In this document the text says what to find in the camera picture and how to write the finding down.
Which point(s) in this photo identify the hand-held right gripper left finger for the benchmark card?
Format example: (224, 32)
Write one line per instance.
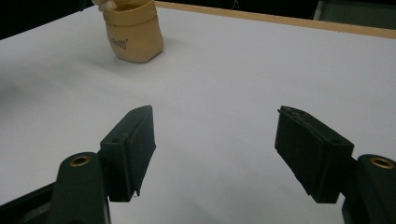
(129, 158)

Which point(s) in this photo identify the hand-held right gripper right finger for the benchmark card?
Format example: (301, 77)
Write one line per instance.
(313, 155)

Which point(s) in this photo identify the tan pen holder with bear figure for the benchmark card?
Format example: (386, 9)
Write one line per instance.
(134, 34)

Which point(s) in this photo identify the grey metal frame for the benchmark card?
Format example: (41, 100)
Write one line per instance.
(358, 14)

